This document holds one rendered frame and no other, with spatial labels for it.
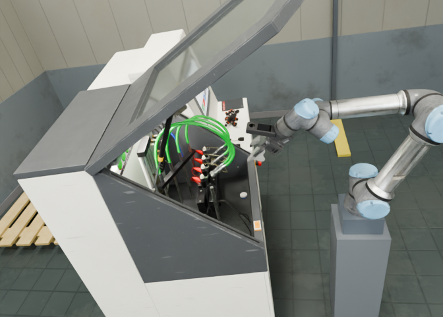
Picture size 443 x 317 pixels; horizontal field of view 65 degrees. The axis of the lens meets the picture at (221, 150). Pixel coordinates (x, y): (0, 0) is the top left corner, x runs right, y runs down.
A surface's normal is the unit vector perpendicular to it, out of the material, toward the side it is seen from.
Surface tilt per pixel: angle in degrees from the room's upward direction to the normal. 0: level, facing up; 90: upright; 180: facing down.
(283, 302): 0
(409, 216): 0
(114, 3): 90
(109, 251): 90
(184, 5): 90
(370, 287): 90
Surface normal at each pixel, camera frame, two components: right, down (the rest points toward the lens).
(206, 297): 0.00, 0.57
